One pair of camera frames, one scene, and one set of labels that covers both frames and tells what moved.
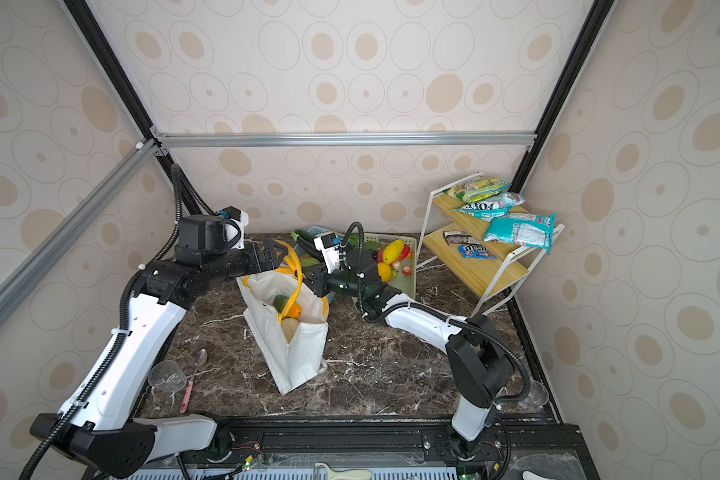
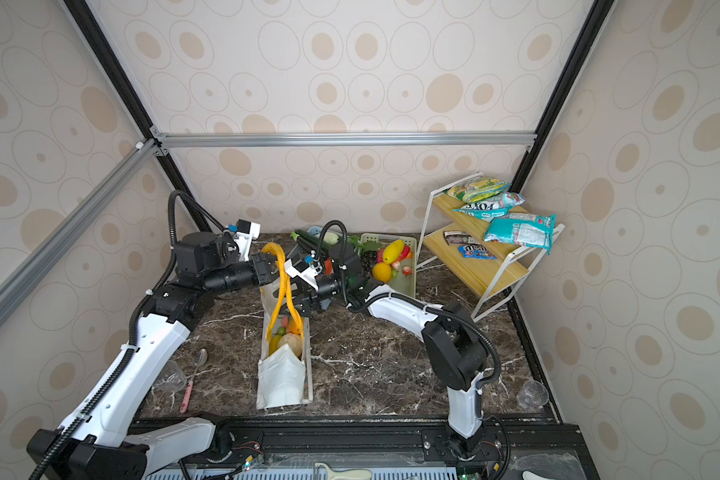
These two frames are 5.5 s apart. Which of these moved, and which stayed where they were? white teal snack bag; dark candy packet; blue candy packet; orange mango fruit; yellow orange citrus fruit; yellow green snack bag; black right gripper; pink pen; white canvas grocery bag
Moved: black right gripper; white canvas grocery bag; orange mango fruit
Stayed: yellow green snack bag; dark candy packet; blue candy packet; white teal snack bag; pink pen; yellow orange citrus fruit
